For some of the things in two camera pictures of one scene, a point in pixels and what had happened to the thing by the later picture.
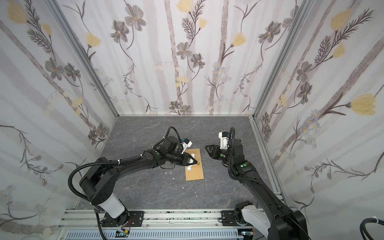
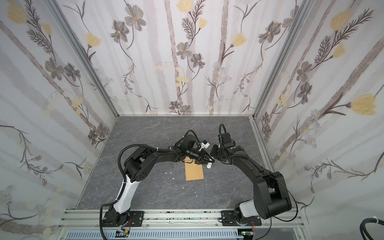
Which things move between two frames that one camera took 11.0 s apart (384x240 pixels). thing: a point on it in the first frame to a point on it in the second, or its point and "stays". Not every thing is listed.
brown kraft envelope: [197, 172] stays
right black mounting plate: [229, 218] stays
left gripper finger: [186, 156] to [205, 158]
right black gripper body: [219, 153] stays
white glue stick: [190, 161] to [209, 164]
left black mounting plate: [133, 218] stays
